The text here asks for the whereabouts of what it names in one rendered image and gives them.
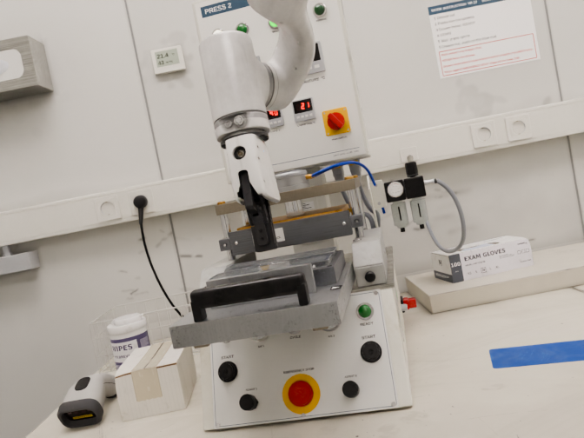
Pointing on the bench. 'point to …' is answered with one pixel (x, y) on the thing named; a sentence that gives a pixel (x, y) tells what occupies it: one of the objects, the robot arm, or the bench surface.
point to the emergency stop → (301, 394)
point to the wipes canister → (128, 335)
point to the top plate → (292, 182)
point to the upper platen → (294, 210)
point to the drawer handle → (248, 292)
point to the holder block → (328, 275)
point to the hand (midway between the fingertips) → (264, 237)
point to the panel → (307, 370)
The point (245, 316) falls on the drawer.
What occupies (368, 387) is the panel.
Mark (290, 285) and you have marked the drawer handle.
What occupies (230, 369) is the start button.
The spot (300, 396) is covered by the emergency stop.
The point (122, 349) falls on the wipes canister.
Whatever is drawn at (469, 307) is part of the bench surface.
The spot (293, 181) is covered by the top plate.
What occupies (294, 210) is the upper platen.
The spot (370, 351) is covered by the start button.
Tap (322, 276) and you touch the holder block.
